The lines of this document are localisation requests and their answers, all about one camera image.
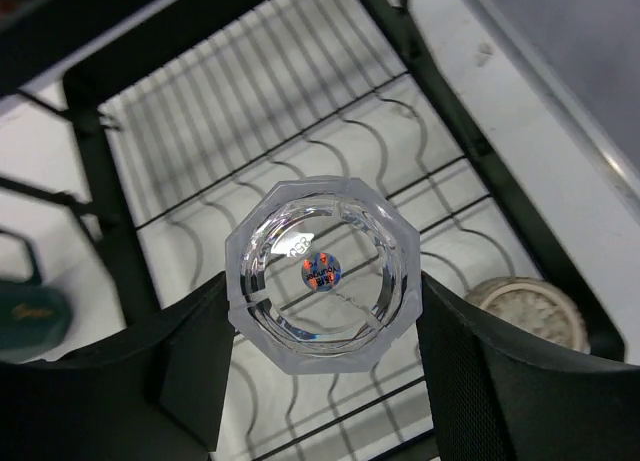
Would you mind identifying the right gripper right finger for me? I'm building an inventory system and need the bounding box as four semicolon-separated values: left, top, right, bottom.
419;274;639;460

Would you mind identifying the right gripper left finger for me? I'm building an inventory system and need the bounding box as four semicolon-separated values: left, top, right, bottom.
1;274;234;460

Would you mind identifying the dark teal mug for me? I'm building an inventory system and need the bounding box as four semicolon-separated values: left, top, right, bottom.
1;229;73;364

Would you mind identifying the clear glass cup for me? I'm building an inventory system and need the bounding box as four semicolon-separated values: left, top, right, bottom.
225;176;422;375

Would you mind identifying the small beige cup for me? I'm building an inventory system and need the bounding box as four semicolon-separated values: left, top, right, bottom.
465;277;590;353

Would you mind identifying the black wire dish rack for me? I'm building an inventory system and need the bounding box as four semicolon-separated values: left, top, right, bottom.
1;0;628;460

